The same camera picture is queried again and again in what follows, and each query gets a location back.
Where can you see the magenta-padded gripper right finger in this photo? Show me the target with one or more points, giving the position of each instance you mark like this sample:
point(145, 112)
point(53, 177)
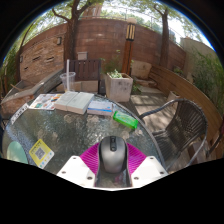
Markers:
point(150, 170)

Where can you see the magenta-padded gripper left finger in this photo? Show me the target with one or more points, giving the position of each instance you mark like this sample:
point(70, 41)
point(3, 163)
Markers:
point(75, 170)

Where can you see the grey and black computer mouse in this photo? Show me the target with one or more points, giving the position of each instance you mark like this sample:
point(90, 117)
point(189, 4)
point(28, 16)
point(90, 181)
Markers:
point(113, 153)

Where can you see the round green mouse pad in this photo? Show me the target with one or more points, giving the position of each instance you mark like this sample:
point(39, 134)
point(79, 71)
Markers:
point(16, 152)

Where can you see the yellow code card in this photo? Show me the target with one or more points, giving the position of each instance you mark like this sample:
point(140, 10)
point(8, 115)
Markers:
point(41, 153)

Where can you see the dark wicker chair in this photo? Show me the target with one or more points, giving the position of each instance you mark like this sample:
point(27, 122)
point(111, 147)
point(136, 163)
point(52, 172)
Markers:
point(185, 126)

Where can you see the blue and white tissue pack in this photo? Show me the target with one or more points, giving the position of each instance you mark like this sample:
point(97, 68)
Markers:
point(100, 108)

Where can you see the white open book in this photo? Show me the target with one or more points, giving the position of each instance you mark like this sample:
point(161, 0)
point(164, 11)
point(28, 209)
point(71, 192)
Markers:
point(74, 101)

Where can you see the colourful printed magazine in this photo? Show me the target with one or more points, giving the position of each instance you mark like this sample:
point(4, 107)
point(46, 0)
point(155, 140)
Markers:
point(45, 101)

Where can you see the curved wooden bench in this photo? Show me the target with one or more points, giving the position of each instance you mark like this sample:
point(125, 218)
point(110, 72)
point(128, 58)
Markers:
point(186, 90)

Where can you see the clear plastic cup with straw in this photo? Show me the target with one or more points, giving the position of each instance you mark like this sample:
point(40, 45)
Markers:
point(68, 81)

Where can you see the stone garden basin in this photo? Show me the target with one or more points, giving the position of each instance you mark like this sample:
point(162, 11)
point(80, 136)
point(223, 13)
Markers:
point(20, 95)

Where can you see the dark wooden slatted chair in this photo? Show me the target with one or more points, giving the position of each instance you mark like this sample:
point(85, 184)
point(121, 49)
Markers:
point(87, 70)

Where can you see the beige stone block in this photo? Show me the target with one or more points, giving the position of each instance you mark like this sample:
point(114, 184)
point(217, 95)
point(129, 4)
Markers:
point(141, 69)

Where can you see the slim tree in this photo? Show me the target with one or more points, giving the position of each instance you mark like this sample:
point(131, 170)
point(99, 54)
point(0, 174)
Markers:
point(164, 40)

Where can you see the thick forked tree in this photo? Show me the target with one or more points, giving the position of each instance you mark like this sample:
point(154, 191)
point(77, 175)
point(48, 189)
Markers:
point(72, 36)

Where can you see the grey wall box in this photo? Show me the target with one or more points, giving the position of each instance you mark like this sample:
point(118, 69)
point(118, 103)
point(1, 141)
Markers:
point(82, 55)

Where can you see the wooden garden lamp post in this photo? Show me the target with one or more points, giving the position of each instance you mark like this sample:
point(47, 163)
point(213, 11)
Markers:
point(128, 50)

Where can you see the black wall lamp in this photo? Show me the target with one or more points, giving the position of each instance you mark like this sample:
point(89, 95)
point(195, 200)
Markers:
point(59, 40)
point(21, 58)

